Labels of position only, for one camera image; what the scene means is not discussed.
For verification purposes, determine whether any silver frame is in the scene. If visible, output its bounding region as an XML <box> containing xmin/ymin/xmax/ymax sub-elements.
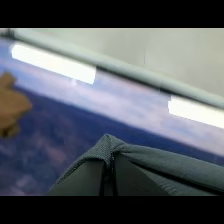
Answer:
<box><xmin>0</xmin><ymin>28</ymin><xmax>224</xmax><ymax>110</ymax></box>

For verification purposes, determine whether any brown garment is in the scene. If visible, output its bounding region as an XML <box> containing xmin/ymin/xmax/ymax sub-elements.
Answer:
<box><xmin>0</xmin><ymin>72</ymin><xmax>34</xmax><ymax>139</ymax></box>

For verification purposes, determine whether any dark green garment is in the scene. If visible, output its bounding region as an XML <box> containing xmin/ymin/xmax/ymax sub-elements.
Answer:
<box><xmin>49</xmin><ymin>133</ymin><xmax>224</xmax><ymax>197</ymax></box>

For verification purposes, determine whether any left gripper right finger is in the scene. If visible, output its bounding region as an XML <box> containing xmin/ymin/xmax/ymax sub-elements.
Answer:
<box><xmin>112</xmin><ymin>153</ymin><xmax>176</xmax><ymax>197</ymax></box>

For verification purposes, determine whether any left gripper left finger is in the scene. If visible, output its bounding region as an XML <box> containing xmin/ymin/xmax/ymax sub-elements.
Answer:
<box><xmin>48</xmin><ymin>159</ymin><xmax>107</xmax><ymax>197</ymax></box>

